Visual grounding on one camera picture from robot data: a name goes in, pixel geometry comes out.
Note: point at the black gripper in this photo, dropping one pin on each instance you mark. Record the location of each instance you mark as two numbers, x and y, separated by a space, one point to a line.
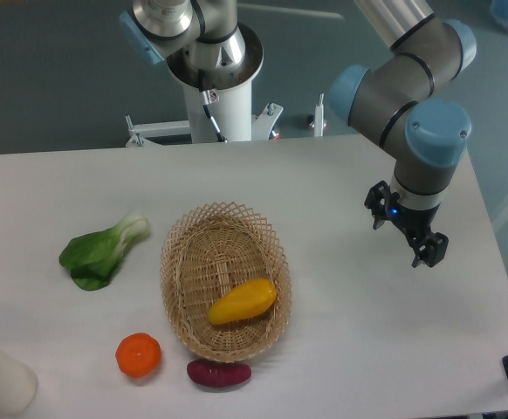
415 224

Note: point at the purple sweet potato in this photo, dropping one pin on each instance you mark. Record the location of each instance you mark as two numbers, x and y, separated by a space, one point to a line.
213 374

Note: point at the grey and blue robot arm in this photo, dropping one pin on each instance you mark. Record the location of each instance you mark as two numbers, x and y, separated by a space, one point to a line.
394 106

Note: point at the yellow mango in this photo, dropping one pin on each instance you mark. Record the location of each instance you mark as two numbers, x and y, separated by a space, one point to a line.
246 301

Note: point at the orange pumpkin toy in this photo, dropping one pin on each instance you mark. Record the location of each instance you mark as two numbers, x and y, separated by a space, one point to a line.
138 355

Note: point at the woven wicker basket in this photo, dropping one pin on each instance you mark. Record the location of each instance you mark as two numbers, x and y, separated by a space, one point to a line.
209 251

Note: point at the green bok choy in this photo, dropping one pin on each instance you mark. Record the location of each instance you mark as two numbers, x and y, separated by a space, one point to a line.
93 259

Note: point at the cream white bottle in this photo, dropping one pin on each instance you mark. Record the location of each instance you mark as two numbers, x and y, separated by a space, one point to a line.
18 385

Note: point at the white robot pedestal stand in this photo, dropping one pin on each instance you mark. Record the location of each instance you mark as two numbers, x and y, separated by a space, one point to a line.
216 81

